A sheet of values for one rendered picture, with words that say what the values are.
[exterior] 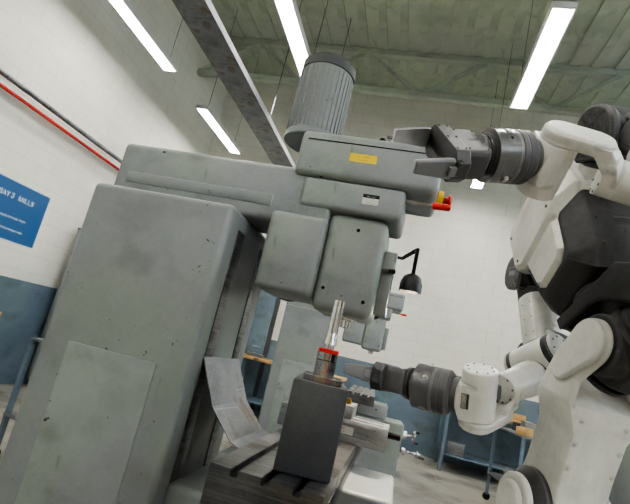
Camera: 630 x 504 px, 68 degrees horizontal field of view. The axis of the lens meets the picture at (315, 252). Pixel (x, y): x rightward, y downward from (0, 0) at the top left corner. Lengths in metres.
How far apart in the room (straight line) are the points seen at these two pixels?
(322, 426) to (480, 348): 7.16
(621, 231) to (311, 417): 0.71
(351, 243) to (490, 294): 6.85
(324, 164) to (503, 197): 7.30
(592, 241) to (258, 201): 0.98
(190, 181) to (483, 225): 7.19
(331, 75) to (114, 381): 1.22
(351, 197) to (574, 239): 0.71
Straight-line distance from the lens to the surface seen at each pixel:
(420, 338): 8.04
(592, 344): 0.94
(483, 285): 8.26
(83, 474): 1.58
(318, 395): 1.03
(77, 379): 1.59
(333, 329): 1.07
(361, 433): 1.57
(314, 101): 1.71
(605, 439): 1.05
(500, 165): 0.78
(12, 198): 6.12
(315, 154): 1.57
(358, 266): 1.46
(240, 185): 1.61
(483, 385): 0.94
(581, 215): 1.07
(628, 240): 1.06
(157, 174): 1.76
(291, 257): 1.48
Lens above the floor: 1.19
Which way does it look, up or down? 12 degrees up
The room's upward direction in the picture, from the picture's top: 13 degrees clockwise
